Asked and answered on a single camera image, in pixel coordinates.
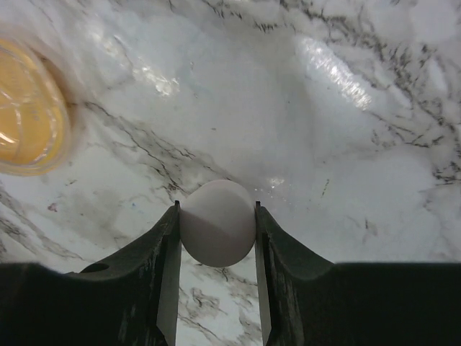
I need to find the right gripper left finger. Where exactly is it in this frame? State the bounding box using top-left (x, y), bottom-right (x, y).
top-left (1, 205), bottom-right (182, 345)

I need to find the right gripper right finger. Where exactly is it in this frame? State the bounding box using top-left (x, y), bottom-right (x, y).
top-left (255, 205), bottom-right (460, 345)

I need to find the white bottle cap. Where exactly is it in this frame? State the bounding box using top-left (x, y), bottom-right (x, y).
top-left (179, 179), bottom-right (256, 267)

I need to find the orange pill dish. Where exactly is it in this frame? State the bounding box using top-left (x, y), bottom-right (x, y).
top-left (1, 32), bottom-right (71, 176)

